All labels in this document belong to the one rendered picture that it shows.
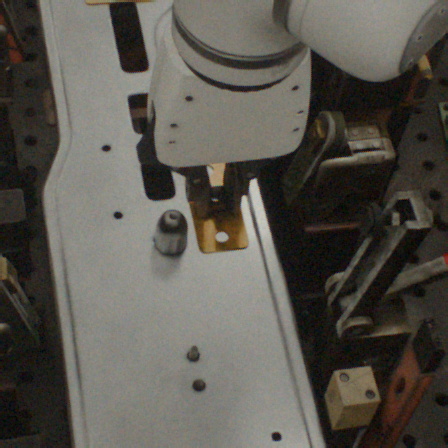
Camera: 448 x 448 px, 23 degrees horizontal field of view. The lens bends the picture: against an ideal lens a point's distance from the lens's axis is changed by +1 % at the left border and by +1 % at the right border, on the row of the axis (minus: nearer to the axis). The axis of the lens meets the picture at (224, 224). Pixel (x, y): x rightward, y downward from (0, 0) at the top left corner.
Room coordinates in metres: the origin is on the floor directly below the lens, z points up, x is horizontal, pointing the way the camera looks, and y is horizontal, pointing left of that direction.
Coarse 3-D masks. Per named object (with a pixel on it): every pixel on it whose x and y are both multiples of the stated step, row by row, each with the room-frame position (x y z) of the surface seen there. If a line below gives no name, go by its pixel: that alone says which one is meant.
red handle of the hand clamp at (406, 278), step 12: (432, 264) 0.53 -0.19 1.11; (444, 264) 0.53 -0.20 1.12; (408, 276) 0.52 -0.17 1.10; (420, 276) 0.52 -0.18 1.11; (432, 276) 0.52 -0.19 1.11; (444, 276) 0.52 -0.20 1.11; (396, 288) 0.51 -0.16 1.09; (408, 288) 0.51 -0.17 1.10; (348, 300) 0.50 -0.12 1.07; (384, 300) 0.51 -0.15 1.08
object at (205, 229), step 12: (216, 168) 0.49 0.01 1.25; (216, 180) 0.48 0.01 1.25; (216, 192) 0.47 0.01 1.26; (192, 204) 0.46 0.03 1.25; (216, 204) 0.45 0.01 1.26; (228, 204) 0.46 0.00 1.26; (192, 216) 0.44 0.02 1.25; (216, 216) 0.45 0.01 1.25; (228, 216) 0.45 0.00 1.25; (240, 216) 0.45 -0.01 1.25; (204, 228) 0.44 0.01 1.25; (216, 228) 0.44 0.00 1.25; (228, 228) 0.44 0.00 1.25; (240, 228) 0.44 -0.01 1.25; (204, 240) 0.43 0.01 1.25; (216, 240) 0.43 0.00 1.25; (228, 240) 0.43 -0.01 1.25; (240, 240) 0.43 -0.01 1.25; (204, 252) 0.42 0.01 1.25; (216, 252) 0.42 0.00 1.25
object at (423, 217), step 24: (408, 192) 0.53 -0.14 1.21; (360, 216) 0.50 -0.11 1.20; (384, 216) 0.50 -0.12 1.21; (408, 216) 0.51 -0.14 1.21; (432, 216) 0.51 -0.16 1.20; (384, 240) 0.52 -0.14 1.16; (408, 240) 0.49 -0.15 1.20; (360, 264) 0.51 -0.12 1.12; (384, 264) 0.49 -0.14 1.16; (336, 288) 0.51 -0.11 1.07; (360, 288) 0.49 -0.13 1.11; (384, 288) 0.49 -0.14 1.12; (360, 312) 0.49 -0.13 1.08
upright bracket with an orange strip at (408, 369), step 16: (432, 320) 0.42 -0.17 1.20; (416, 336) 0.42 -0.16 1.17; (432, 336) 0.41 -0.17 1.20; (416, 352) 0.41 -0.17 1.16; (432, 352) 0.40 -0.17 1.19; (400, 368) 0.42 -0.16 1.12; (416, 368) 0.41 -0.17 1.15; (432, 368) 0.40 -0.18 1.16; (400, 384) 0.42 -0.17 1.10; (416, 384) 0.40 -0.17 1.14; (384, 400) 0.42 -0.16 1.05; (400, 400) 0.40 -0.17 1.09; (416, 400) 0.40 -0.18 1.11; (384, 416) 0.41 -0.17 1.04; (400, 416) 0.40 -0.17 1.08; (368, 432) 0.42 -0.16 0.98; (384, 432) 0.40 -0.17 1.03; (400, 432) 0.40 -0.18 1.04
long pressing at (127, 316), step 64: (64, 0) 0.87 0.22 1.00; (64, 64) 0.78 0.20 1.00; (64, 128) 0.69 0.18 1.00; (128, 128) 0.71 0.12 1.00; (64, 192) 0.61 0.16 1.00; (128, 192) 0.63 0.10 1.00; (256, 192) 0.65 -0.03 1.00; (64, 256) 0.54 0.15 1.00; (128, 256) 0.55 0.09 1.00; (192, 256) 0.56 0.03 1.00; (256, 256) 0.58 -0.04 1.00; (64, 320) 0.47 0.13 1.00; (128, 320) 0.48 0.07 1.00; (192, 320) 0.49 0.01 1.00; (256, 320) 0.51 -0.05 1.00; (64, 384) 0.41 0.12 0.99; (128, 384) 0.42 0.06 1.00; (256, 384) 0.44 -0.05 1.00
